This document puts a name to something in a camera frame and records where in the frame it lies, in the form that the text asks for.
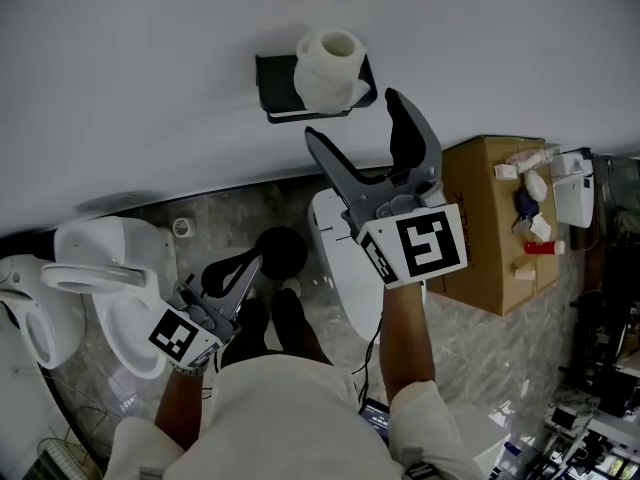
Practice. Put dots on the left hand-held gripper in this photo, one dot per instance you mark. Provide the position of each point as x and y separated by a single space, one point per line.
172 338

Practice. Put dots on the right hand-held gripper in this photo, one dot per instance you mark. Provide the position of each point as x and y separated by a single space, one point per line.
430 240

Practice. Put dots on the white toilet paper roll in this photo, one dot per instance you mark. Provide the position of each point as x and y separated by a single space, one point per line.
325 78

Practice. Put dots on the person's right forearm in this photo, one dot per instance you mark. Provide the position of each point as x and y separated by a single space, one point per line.
405 338

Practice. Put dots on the person's left forearm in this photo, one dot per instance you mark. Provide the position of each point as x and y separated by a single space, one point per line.
180 408

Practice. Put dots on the white toilet with raised lid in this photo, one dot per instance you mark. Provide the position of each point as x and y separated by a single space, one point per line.
130 333

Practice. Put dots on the white toilet with closed lid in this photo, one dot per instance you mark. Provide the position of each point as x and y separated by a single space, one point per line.
350 278

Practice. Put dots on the white appliance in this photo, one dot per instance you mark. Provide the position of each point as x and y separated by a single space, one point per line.
572 198

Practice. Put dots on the white egg-shaped toilet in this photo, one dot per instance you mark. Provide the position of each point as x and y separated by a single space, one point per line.
35 328

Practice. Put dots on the black waste bin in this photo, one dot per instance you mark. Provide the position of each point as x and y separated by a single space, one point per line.
285 258

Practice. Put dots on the person's right white shoe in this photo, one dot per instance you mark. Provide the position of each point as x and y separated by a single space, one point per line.
292 287

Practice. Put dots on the small white round floor fitting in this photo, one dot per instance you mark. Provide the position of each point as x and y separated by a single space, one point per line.
183 226

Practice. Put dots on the person's dark trousers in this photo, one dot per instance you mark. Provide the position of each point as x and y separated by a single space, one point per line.
295 328

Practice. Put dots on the silver wristwatch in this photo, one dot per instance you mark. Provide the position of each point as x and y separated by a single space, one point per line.
187 369

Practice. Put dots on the small white carton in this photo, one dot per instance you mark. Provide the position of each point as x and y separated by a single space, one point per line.
505 172

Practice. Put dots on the brown cardboard box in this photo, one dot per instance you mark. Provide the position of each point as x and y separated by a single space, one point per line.
490 248

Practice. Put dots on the dark purple pouch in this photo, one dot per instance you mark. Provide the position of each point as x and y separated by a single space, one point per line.
526 203

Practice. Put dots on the person's white shirt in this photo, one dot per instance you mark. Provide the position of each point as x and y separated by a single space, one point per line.
290 418

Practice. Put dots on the small pale purple packet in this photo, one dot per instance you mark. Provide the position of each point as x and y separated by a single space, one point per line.
521 224

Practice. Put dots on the white oval pouch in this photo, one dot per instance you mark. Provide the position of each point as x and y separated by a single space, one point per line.
535 185

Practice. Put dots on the white angular packet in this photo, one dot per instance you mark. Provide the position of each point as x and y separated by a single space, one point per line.
541 228

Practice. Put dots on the beige block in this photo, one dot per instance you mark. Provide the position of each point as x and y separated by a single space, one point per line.
525 271

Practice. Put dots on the red bottle with white cap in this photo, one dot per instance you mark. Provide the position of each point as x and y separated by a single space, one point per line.
542 247

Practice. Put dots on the dark phone with lit screen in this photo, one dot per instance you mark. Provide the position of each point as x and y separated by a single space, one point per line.
376 420

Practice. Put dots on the white cabinet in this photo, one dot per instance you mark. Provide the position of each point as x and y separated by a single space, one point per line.
475 438

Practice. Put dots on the cluttered dark equipment rack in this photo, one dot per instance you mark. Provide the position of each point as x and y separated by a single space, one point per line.
615 343

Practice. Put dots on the small blue device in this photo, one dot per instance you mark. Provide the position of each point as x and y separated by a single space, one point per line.
511 448

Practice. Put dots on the black wall shelf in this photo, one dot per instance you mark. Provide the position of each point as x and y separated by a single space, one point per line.
277 83

